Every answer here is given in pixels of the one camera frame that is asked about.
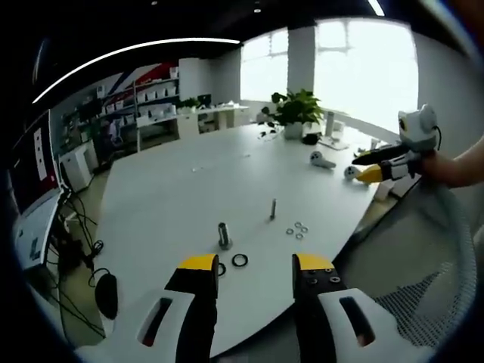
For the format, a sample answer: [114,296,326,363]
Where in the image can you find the black oval floor object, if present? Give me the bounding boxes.
[94,273,119,321]

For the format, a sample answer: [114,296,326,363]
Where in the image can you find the white background desk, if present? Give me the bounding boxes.
[176,102,251,134]

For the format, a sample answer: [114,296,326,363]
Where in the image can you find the green potted plant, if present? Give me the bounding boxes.
[260,88,325,141]

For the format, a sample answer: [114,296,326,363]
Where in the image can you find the black floor cables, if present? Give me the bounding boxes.
[45,188,110,337]

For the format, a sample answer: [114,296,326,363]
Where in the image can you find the long ceiling light strip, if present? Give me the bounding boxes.
[32,37,242,105]

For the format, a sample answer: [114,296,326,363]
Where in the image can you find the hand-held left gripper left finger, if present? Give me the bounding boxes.
[75,253,221,363]

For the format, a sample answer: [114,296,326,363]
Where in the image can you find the grey mesh office chair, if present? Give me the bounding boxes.
[355,177,479,349]

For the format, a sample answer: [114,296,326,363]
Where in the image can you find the white low cabinet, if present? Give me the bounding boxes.
[59,138,100,194]

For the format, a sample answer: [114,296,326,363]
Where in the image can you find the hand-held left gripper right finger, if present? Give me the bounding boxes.
[291,252,436,363]

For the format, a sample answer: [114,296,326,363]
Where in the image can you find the dark monitor screen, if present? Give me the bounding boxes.
[6,109,62,217]

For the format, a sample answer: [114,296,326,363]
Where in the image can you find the white handheld controller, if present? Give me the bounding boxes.
[343,166,370,187]
[309,150,338,170]

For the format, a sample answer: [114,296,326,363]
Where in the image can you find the storage shelf with white bins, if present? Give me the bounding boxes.
[96,66,181,153]

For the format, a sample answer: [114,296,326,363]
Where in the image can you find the thick threaded metal stud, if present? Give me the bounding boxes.
[216,222,234,251]

